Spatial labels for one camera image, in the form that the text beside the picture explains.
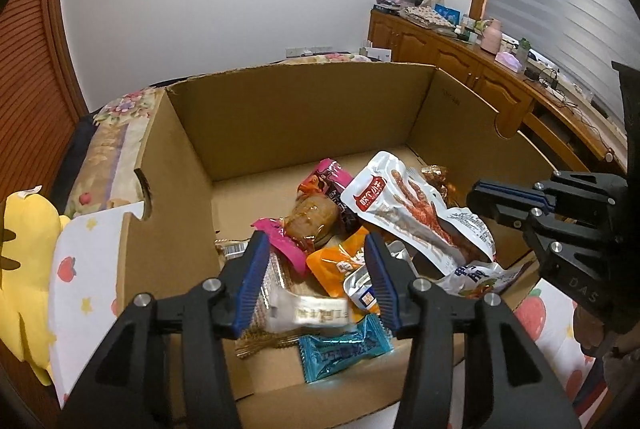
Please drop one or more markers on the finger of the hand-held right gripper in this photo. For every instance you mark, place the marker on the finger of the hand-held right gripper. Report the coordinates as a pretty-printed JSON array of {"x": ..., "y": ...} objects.
[
  {"x": 505, "y": 189},
  {"x": 500, "y": 209}
]

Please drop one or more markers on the small blue orange packet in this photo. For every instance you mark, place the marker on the small blue orange packet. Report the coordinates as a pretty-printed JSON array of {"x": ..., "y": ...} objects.
[{"x": 362, "y": 291}]

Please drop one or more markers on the clear brown bun packet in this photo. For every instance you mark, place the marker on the clear brown bun packet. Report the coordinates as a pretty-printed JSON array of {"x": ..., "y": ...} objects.
[{"x": 312, "y": 216}]

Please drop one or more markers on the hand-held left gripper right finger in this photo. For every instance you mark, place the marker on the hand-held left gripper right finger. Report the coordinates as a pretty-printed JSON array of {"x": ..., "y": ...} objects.
[{"x": 380, "y": 279}]

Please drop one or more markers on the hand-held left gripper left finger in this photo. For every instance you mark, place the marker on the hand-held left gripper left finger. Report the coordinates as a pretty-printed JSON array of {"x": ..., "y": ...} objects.
[{"x": 250, "y": 279}]

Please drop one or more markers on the pink tissue box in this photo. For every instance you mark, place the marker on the pink tissue box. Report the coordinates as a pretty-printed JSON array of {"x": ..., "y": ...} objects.
[{"x": 507, "y": 62}]

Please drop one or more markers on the gold wrapped candy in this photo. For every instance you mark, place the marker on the gold wrapped candy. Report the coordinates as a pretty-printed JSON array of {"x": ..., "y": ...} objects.
[{"x": 435, "y": 176}]

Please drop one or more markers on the small clear barcode packet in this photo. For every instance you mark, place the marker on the small clear barcode packet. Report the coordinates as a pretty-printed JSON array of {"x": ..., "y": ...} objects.
[{"x": 234, "y": 250}]

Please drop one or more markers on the magenta snack packet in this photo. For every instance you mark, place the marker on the magenta snack packet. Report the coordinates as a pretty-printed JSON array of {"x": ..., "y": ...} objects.
[{"x": 282, "y": 244}]

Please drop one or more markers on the pink bottle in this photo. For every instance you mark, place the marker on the pink bottle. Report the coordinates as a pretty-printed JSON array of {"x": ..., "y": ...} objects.
[{"x": 491, "y": 39}]

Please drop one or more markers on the clear wafer packet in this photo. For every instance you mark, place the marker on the clear wafer packet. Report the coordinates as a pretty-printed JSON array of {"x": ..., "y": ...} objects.
[{"x": 290, "y": 309}]

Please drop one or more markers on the yellow plush toy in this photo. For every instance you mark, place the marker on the yellow plush toy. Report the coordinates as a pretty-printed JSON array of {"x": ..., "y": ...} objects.
[{"x": 25, "y": 289}]

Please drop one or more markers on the brown cardboard box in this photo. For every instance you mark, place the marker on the brown cardboard box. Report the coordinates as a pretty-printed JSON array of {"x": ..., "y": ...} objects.
[{"x": 300, "y": 124}]

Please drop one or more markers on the brown slatted wardrobe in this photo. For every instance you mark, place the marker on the brown slatted wardrobe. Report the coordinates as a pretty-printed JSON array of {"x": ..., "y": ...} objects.
[{"x": 30, "y": 84}]

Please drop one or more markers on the orange snack packet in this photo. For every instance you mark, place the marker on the orange snack packet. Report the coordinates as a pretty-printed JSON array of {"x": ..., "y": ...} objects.
[{"x": 330, "y": 266}]

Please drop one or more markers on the row of bottles and boxes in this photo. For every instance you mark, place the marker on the row of bottles and boxes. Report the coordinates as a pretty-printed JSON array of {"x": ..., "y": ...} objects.
[{"x": 467, "y": 31}]

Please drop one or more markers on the dark pink snack packet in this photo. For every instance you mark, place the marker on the dark pink snack packet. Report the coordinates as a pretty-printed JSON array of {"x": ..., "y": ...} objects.
[{"x": 327, "y": 174}]

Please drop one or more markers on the white red-label snack packet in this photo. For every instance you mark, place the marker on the white red-label snack packet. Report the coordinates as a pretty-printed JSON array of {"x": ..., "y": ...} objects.
[{"x": 390, "y": 189}]

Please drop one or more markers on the fruit printed blanket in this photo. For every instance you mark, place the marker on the fruit printed blanket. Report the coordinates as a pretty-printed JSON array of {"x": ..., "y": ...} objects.
[{"x": 85, "y": 269}]

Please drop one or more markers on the white box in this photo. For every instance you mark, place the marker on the white box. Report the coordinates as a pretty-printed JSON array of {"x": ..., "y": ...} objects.
[{"x": 380, "y": 55}]

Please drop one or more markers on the teal candy packet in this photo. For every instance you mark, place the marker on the teal candy packet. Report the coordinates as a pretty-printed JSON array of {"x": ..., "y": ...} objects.
[{"x": 345, "y": 346}]

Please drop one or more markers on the blue box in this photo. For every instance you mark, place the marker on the blue box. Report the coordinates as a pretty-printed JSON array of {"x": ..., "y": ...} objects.
[{"x": 449, "y": 13}]

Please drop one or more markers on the green bottle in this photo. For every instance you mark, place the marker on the green bottle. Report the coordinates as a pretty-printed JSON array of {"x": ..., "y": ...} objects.
[{"x": 523, "y": 49}]

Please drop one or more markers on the blue white snack packet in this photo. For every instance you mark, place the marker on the blue white snack packet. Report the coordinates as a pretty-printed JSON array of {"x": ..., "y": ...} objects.
[{"x": 480, "y": 276}]

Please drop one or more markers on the wooden cabinet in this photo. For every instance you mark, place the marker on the wooden cabinet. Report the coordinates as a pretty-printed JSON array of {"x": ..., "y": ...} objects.
[{"x": 450, "y": 59}]

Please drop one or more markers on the folded patterned cloth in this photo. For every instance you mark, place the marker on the folded patterned cloth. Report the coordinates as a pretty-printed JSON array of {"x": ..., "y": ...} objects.
[{"x": 425, "y": 19}]

